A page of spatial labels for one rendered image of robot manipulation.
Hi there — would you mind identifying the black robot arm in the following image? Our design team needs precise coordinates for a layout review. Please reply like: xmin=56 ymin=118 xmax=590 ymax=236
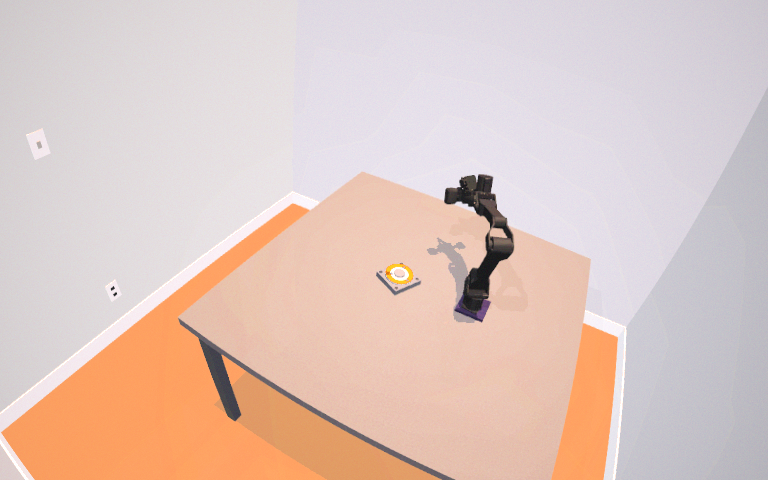
xmin=459 ymin=174 xmax=514 ymax=314

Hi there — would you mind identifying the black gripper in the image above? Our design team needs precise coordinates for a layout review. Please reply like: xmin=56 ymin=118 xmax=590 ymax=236
xmin=444 ymin=187 xmax=476 ymax=207

